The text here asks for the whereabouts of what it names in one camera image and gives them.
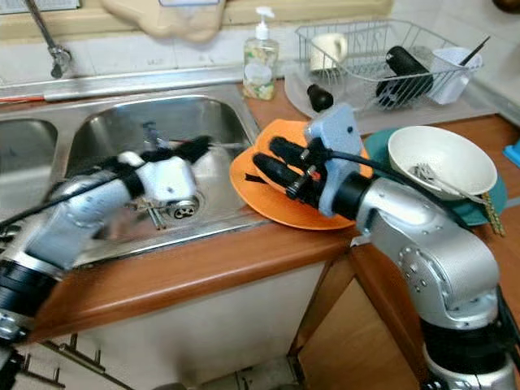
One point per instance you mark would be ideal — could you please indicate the metal faucet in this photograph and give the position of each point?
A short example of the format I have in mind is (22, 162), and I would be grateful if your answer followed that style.
(58, 55)

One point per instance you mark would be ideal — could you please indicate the thin black utensil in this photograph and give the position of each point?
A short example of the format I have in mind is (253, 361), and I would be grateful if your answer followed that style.
(475, 50)

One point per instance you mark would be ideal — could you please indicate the stainless steel double sink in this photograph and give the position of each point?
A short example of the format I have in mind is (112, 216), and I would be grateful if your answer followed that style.
(97, 122)

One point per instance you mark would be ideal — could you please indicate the metal sink drain strainer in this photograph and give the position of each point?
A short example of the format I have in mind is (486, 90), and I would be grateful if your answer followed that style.
(185, 207)

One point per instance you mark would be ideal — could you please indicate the black tumbler bottle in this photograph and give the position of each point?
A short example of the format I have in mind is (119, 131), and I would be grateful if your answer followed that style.
(406, 73)

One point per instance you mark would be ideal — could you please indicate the cream mug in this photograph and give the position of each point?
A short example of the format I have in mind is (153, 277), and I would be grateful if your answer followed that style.
(329, 50)

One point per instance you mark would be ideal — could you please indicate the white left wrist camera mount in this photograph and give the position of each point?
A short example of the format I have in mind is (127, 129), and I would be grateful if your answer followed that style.
(171, 179)

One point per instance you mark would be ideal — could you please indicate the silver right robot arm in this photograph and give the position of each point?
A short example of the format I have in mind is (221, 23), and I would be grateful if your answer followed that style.
(447, 260)

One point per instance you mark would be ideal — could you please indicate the metal cutlery piece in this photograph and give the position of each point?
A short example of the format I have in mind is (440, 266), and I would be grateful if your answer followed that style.
(150, 213)

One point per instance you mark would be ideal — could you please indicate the tan wooden window sill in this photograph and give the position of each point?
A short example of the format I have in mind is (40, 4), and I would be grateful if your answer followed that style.
(333, 8)

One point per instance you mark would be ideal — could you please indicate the brown wooden cabinet door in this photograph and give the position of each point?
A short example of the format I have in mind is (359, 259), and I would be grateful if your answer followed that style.
(357, 341)

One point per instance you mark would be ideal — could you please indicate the grey dish rack drain tray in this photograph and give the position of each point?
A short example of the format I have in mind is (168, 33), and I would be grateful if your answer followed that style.
(299, 104)

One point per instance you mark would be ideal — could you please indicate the blue utensil holder box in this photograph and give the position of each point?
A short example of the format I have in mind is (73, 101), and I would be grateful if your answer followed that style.
(513, 154)

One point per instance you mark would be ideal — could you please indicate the white cutlery cup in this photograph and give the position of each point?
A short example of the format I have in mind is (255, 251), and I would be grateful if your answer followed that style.
(451, 76)

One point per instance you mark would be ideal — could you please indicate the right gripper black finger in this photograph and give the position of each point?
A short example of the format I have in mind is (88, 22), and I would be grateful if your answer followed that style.
(280, 175)
(292, 152)

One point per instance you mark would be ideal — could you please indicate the white window frame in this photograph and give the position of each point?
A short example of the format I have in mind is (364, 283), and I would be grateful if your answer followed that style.
(20, 4)

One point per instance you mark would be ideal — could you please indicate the dark round hanging utensil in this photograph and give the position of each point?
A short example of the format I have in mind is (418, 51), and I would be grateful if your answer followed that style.
(508, 4)

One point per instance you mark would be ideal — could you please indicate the clear soap pump bottle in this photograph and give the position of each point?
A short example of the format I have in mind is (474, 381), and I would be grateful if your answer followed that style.
(260, 63)

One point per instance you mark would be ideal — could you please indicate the beige hanging cloth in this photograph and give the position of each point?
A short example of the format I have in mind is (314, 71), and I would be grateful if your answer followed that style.
(171, 23)

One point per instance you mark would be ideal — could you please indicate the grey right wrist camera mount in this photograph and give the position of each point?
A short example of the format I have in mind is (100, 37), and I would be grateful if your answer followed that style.
(341, 130)

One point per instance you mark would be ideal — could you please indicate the teal plate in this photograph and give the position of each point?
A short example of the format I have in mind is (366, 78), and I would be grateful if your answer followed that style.
(378, 146)

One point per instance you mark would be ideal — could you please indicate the white cabinet front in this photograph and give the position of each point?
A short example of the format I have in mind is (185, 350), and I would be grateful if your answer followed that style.
(195, 325)

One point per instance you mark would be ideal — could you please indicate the orange plate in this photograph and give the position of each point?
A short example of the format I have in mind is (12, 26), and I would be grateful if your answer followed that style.
(284, 214)

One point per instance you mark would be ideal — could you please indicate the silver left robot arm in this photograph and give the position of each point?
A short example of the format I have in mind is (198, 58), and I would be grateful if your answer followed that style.
(65, 236)

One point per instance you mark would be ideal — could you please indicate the white bowl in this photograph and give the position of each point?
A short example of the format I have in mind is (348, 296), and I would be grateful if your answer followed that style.
(463, 158)

